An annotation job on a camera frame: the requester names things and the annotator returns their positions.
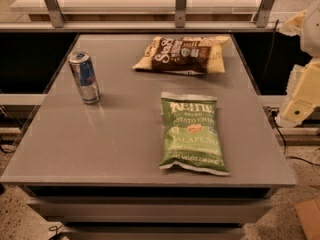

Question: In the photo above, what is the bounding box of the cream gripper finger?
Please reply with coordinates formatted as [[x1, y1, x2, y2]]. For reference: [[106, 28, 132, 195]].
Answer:
[[277, 58, 320, 128], [279, 10, 307, 36]]

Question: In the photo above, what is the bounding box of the blue silver Red Bull can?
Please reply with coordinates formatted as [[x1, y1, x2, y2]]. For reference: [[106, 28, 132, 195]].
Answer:
[[67, 50, 100, 104]]

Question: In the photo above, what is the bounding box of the white rounded gripper body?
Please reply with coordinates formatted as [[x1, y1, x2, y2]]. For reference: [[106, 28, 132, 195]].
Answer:
[[300, 0, 320, 57]]

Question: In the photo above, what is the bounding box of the green Kettle jalapeno chips bag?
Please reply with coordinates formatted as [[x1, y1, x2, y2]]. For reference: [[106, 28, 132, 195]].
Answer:
[[159, 92, 229, 176]]

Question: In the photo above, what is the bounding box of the black cable on floor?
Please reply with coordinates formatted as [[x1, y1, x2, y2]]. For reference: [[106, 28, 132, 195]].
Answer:
[[261, 18, 320, 167]]

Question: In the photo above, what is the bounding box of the metal shelf frame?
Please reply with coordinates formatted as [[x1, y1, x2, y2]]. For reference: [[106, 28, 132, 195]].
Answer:
[[0, 0, 320, 33]]

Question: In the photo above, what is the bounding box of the cardboard box corner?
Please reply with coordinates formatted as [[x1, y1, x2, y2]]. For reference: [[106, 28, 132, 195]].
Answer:
[[294, 199, 320, 240]]

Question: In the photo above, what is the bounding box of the brown Stacy's chips bag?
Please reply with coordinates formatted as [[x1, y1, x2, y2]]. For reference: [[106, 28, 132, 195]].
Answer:
[[133, 35, 231, 74]]

